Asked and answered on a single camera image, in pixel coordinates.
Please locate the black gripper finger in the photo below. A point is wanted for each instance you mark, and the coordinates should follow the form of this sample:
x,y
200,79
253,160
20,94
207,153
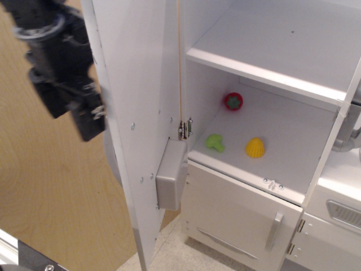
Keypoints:
x,y
90,121

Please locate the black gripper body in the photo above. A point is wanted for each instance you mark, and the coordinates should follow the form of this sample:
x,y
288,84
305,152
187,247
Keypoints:
x,y
60,97

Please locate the white fridge door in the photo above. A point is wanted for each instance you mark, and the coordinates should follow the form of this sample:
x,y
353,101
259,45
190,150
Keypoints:
x,y
235,218
135,46

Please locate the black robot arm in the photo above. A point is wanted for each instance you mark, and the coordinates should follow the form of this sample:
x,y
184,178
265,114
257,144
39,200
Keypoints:
x,y
61,56

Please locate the white toy fridge cabinet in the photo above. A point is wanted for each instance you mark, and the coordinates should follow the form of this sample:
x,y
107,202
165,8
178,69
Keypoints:
x,y
297,66

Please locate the brass door hinge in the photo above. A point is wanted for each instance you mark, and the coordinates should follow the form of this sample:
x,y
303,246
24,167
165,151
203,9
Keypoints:
x,y
185,129

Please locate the grey dispenser back box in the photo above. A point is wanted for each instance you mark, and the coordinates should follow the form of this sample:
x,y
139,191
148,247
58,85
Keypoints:
x,y
171,175

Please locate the green toy broccoli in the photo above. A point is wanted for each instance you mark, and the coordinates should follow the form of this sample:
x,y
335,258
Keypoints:
x,y
215,141

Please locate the red toy tomato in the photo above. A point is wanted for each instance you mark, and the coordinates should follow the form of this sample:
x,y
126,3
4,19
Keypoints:
x,y
233,101

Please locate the yellow toy corn piece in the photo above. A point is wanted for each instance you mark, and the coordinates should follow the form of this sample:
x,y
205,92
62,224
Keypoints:
x,y
255,148

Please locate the white door catch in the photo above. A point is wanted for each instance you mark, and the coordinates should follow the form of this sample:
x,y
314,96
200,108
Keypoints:
x,y
272,184

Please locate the brass cabinet hinge upper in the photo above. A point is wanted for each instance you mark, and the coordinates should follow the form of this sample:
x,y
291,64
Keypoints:
x,y
300,225

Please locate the brass cabinet hinge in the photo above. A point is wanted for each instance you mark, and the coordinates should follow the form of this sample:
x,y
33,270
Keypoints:
x,y
290,249
300,225

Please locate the brass cabinet hinge lower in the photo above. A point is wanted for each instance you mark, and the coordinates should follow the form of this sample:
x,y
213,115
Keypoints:
x,y
290,249

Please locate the grey toy faucet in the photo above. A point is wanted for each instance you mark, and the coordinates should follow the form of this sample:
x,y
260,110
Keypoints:
x,y
348,137

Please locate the white toy kitchen counter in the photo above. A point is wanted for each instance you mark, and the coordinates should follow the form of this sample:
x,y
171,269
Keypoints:
x,y
324,243

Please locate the silver vent grille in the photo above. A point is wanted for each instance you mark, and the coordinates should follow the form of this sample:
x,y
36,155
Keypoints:
x,y
344,214

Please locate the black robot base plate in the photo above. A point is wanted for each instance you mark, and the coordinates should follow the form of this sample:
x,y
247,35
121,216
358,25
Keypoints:
x,y
17,255

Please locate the silver lower door handle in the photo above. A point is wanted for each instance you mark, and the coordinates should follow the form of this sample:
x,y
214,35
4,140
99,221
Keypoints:
x,y
273,232

